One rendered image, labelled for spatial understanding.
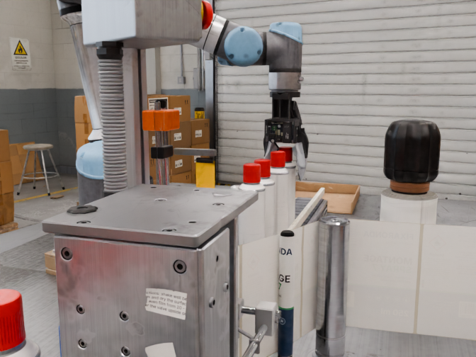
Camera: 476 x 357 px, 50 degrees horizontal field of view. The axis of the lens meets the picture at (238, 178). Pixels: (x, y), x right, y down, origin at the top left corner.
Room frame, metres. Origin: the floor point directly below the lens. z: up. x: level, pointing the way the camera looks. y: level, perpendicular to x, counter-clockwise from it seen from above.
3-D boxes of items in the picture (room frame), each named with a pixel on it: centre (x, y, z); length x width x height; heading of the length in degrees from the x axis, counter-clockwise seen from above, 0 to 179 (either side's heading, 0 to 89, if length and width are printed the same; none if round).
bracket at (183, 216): (0.37, 0.06, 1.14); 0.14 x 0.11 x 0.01; 162
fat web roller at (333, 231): (0.61, -0.12, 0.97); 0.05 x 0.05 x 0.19
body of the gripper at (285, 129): (1.20, -0.11, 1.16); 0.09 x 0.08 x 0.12; 162
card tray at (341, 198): (1.75, -0.28, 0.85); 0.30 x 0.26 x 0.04; 162
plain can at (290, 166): (1.22, -0.12, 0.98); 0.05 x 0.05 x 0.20
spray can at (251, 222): (0.95, -0.03, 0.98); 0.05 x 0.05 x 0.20
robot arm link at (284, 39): (1.20, -0.11, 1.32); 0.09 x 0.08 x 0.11; 91
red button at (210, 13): (0.72, 0.05, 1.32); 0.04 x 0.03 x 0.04; 37
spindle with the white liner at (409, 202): (0.79, -0.27, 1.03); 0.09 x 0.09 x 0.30
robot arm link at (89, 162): (1.08, 0.28, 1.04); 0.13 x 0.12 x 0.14; 1
